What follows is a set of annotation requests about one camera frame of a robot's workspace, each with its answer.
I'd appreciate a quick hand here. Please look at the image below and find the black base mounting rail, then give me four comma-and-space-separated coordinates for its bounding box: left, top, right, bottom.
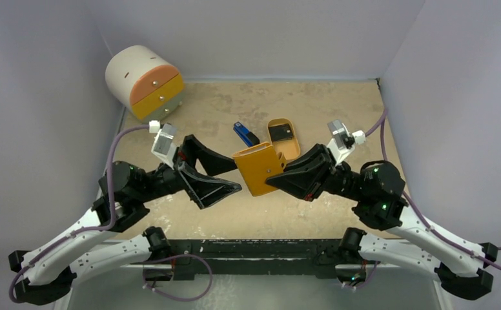
128, 238, 371, 282

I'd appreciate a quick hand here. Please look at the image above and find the orange leather card holder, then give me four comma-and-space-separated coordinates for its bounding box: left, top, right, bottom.
232, 142, 287, 196

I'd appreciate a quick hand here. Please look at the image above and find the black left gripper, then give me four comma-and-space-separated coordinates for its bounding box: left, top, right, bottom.
136, 134, 243, 205

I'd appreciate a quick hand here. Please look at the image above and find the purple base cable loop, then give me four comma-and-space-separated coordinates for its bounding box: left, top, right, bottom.
142, 249, 215, 302

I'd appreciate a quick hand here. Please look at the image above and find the orange oval tray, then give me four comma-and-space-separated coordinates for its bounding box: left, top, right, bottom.
267, 118, 301, 162

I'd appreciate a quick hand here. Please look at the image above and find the black credit card stack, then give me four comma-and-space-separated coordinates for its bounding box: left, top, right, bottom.
268, 123, 294, 142

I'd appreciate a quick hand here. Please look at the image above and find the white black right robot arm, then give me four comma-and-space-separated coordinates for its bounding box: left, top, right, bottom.
266, 144, 498, 300

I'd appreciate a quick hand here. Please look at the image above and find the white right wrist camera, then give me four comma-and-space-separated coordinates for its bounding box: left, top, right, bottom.
327, 119, 366, 166

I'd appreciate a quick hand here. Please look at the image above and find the blue black stapler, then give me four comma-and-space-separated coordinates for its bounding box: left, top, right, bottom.
233, 121, 260, 147

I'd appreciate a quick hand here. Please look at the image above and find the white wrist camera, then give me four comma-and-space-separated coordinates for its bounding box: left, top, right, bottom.
327, 119, 366, 166
148, 120, 177, 169

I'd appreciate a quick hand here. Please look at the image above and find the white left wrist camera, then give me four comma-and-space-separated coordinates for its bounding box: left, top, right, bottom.
148, 120, 177, 169

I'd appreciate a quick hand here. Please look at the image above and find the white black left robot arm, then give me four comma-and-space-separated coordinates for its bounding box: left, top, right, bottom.
8, 135, 241, 305

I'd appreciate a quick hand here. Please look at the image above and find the white round mini drawer chest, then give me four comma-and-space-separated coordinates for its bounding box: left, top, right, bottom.
105, 45, 185, 123

